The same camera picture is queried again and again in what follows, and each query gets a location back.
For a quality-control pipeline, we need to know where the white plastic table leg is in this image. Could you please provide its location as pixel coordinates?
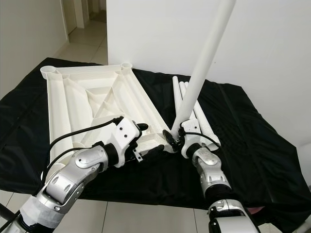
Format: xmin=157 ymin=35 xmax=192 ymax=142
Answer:
xmin=173 ymin=76 xmax=185 ymax=122
xmin=172 ymin=0 xmax=237 ymax=136
xmin=180 ymin=81 xmax=212 ymax=141
xmin=185 ymin=82 xmax=221 ymax=146

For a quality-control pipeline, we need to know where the white plastic table top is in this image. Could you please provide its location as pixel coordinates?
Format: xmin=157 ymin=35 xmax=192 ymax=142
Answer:
xmin=40 ymin=62 xmax=177 ymax=170

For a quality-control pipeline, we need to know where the black table cloth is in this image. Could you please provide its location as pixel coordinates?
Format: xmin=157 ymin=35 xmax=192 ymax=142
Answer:
xmin=0 ymin=57 xmax=311 ymax=229

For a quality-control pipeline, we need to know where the pink cloth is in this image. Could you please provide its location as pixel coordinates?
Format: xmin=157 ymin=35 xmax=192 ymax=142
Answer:
xmin=248 ymin=206 xmax=268 ymax=216

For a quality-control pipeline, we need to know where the black metal table leg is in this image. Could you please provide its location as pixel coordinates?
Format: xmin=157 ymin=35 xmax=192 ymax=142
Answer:
xmin=0 ymin=204 xmax=17 ymax=225

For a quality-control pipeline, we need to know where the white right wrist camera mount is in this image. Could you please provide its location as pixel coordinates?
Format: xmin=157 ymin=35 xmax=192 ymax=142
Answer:
xmin=180 ymin=120 xmax=207 ymax=158

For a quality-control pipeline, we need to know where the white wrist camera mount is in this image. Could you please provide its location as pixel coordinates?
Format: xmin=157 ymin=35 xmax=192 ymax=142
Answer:
xmin=102 ymin=116 xmax=140 ymax=166
xmin=180 ymin=120 xmax=207 ymax=158

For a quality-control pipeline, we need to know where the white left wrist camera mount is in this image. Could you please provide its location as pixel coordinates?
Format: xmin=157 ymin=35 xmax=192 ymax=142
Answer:
xmin=102 ymin=116 xmax=140 ymax=166

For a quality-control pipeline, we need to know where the white door frame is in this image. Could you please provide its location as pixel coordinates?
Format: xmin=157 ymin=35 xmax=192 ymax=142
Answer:
xmin=61 ymin=0 xmax=90 ymax=32

